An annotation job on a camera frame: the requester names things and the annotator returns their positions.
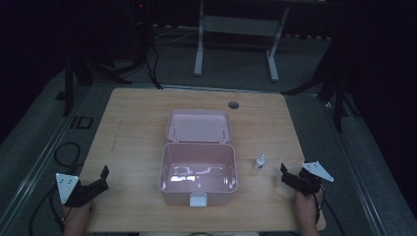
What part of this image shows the black cable bundle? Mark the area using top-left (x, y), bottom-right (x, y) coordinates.
top-left (144, 45), bottom-right (164, 90)

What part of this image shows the dark equipment tower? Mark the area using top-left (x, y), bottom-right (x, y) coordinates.
top-left (128, 0), bottom-right (153, 68)

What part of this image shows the hand-held gripper cable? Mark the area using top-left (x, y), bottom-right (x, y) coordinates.
top-left (28, 183), bottom-right (68, 236)
top-left (313, 185), bottom-right (347, 236)

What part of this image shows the small white bottle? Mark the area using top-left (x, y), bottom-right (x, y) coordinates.
top-left (253, 153), bottom-right (268, 172)

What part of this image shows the right hand-held gripper cable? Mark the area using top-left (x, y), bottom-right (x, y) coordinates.
top-left (313, 185), bottom-right (347, 236)

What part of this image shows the person's right hand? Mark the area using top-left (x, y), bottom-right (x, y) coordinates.
top-left (293, 191), bottom-right (322, 227)

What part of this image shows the pink storage box with lid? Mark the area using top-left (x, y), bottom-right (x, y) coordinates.
top-left (158, 108), bottom-right (239, 208)

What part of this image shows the black looped floor cable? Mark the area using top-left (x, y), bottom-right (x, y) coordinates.
top-left (53, 142), bottom-right (83, 174)

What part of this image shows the white floor cable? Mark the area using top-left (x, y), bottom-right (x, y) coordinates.
top-left (152, 29), bottom-right (200, 46)

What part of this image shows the white metal desk frame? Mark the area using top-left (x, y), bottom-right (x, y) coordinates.
top-left (193, 0), bottom-right (290, 84)

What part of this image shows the black tripod stand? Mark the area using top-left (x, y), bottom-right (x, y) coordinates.
top-left (55, 19), bottom-right (134, 118)
top-left (280, 32), bottom-right (363, 134)

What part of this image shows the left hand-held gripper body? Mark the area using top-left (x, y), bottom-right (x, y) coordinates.
top-left (55, 172), bottom-right (96, 208)

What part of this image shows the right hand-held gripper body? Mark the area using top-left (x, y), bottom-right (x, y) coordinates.
top-left (292, 160), bottom-right (335, 198)

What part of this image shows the left hand-held gripper cable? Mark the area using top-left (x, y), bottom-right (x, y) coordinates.
top-left (28, 183), bottom-right (68, 236)

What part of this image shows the person's left hand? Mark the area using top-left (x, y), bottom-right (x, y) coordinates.
top-left (62, 200), bottom-right (95, 230)

